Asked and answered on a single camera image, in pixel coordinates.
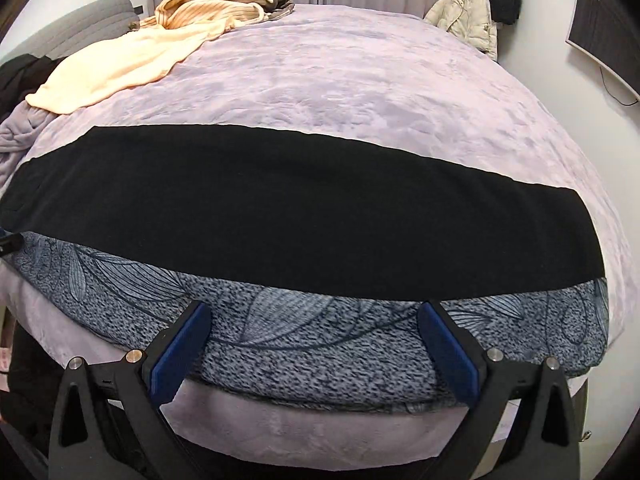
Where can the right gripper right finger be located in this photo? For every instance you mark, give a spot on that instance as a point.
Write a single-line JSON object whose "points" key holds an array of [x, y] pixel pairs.
{"points": [[542, 443]]}

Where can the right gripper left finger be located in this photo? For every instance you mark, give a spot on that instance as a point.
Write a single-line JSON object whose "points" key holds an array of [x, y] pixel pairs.
{"points": [[107, 422]]}

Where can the black pants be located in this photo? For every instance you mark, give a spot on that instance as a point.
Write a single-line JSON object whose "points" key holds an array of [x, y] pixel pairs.
{"points": [[304, 212]]}

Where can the black clothing on left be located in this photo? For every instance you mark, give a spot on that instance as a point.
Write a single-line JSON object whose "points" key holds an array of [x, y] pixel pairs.
{"points": [[20, 76]]}

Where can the peach fleece blanket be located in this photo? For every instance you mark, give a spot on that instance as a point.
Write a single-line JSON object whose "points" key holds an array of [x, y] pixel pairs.
{"points": [[106, 67]]}

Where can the lavender plush bed blanket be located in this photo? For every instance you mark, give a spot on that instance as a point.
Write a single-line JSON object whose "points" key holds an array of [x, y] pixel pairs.
{"points": [[298, 378]]}

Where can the grey headboard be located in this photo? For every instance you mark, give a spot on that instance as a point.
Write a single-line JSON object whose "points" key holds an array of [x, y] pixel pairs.
{"points": [[96, 21]]}

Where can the tan striped garment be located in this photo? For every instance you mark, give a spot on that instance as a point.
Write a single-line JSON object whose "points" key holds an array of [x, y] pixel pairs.
{"points": [[173, 14]]}

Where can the cream puffer jacket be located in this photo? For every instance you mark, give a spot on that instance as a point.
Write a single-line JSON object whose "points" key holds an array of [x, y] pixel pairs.
{"points": [[470, 21]]}

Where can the curved wall monitor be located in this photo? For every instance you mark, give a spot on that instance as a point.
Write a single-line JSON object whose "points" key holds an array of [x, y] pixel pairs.
{"points": [[595, 31]]}

